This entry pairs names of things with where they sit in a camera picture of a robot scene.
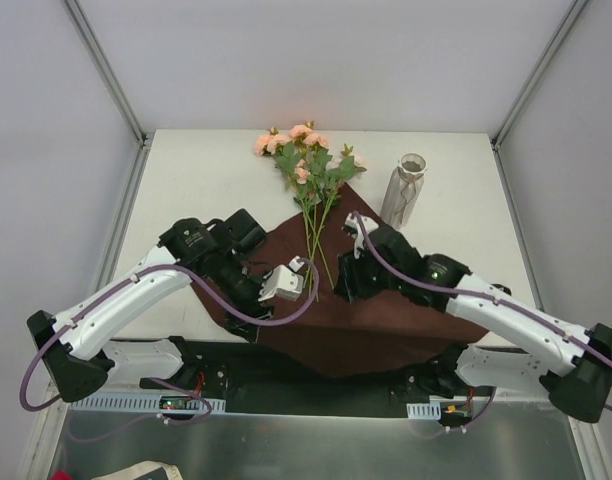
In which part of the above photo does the red and maroon wrapping paper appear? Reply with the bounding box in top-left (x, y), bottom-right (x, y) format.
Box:
top-left (193, 182), bottom-right (490, 379)

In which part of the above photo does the pink artificial flower bouquet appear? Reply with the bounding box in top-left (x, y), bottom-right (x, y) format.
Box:
top-left (253, 121), bottom-right (367, 282)

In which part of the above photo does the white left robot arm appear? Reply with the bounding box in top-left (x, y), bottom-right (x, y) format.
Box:
top-left (27, 209), bottom-right (273, 403)

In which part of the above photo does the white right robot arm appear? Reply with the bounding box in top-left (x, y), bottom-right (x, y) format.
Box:
top-left (335, 212), bottom-right (612, 424)

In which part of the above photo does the beige ceramic vase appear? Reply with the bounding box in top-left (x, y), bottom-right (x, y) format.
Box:
top-left (380, 153), bottom-right (427, 230)

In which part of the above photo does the red cloth item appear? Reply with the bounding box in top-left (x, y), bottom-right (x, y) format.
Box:
top-left (50, 469), bottom-right (73, 480)

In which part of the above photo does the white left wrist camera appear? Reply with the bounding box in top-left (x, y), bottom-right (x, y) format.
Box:
top-left (258, 256), bottom-right (304, 302)

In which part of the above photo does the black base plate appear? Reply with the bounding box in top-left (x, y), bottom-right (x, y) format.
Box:
top-left (135, 349), bottom-right (487, 419)

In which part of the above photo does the right white cable duct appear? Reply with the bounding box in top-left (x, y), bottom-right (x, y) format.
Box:
top-left (406, 402), bottom-right (475, 421)

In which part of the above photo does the white cable duct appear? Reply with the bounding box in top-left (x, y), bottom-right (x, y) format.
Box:
top-left (70, 392), bottom-right (226, 415)
top-left (406, 402), bottom-right (475, 421)

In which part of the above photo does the left white cable duct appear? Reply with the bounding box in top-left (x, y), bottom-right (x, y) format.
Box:
top-left (70, 392), bottom-right (226, 415)

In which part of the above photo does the left rear frame post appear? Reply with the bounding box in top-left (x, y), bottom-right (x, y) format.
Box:
top-left (60, 0), bottom-right (150, 146)

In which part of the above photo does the frame post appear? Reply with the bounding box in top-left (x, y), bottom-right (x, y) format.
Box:
top-left (490, 0), bottom-right (592, 146)
top-left (60, 0), bottom-right (150, 146)

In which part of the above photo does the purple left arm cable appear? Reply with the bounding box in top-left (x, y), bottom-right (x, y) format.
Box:
top-left (18, 257), bottom-right (321, 441)

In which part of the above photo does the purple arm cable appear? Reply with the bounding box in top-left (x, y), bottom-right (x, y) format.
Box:
top-left (350, 210), bottom-right (612, 436)
top-left (18, 257), bottom-right (321, 441)

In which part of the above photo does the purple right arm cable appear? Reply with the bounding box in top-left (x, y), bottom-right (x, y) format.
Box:
top-left (350, 210), bottom-right (612, 436)

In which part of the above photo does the right rear frame post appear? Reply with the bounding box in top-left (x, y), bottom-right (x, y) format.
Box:
top-left (490, 0), bottom-right (592, 146)

